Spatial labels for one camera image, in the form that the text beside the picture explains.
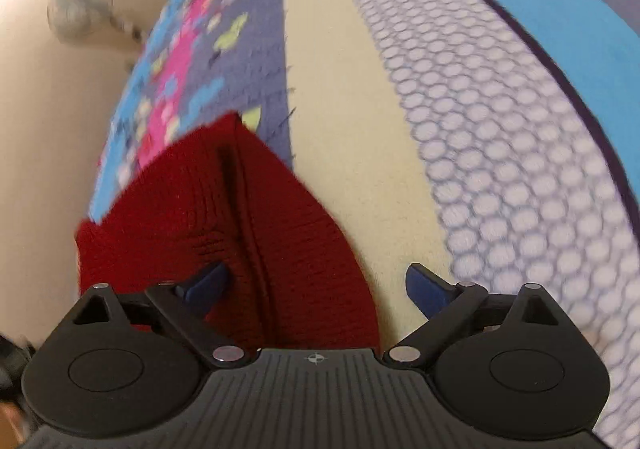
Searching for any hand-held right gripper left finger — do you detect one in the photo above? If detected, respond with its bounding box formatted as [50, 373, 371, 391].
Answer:
[72, 263, 251, 370]

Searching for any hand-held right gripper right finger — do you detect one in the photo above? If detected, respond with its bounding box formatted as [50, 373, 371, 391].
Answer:
[382, 263, 564, 372]

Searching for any red knit garment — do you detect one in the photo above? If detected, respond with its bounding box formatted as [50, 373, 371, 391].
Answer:
[75, 111, 382, 351]

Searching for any butterfly print blanket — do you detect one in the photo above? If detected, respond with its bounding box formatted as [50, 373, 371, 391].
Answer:
[89, 0, 640, 449]

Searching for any grey fuzzy object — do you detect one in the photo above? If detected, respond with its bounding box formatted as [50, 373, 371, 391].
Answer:
[47, 0, 147, 46]

